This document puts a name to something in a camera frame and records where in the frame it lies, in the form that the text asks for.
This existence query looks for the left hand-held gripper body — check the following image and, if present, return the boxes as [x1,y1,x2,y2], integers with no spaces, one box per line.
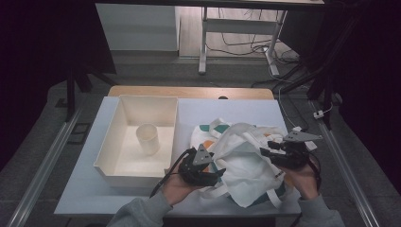
[178,144,221,187]

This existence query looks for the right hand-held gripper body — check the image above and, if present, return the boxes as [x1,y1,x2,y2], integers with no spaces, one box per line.
[272,130,324,170]

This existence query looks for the white tote bag coloured blobs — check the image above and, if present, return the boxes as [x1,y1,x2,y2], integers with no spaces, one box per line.
[189,117,299,209]

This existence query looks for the white paper cup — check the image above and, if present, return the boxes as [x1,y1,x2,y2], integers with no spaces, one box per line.
[135,123,161,156]

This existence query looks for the white storage box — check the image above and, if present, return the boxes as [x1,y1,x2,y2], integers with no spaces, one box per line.
[94,94,180,190]

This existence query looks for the person's left hand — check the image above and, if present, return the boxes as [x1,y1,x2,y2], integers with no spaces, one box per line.
[161,172,202,206]

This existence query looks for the person's right hand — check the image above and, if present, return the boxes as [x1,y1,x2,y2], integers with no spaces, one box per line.
[280,162,320,201]

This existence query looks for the white power strip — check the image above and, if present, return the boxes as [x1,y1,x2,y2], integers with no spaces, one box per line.
[291,126,318,151]

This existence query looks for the wooden table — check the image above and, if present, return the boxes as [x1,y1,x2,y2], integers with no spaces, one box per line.
[107,85,275,101]

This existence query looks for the black stand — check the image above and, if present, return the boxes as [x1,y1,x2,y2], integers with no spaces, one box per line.
[64,62,119,123]
[280,12,363,131]

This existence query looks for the white table cover sheet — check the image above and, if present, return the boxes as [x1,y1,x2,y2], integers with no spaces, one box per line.
[54,96,304,218]

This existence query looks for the black floor plate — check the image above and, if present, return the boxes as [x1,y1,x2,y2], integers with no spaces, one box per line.
[67,122,92,146]

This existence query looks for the white-framed desk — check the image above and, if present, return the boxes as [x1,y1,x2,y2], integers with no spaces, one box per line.
[94,0,325,77]

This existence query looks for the white cabinet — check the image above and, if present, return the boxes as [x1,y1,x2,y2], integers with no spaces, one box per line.
[95,3,181,52]

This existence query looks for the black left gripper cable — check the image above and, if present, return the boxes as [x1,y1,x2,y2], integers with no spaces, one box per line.
[149,148,195,199]

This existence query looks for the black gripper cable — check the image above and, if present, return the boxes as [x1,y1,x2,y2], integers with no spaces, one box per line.
[305,152,323,193]
[149,148,195,199]

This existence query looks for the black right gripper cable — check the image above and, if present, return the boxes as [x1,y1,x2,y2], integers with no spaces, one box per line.
[305,152,323,193]

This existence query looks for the thin white cable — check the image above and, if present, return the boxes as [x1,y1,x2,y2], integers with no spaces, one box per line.
[277,84,299,129]

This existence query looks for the aluminium rail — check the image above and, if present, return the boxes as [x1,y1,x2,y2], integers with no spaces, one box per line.
[310,100,382,227]
[6,105,83,227]

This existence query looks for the black floor cables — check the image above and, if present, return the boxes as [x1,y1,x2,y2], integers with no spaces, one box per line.
[204,8,304,89]

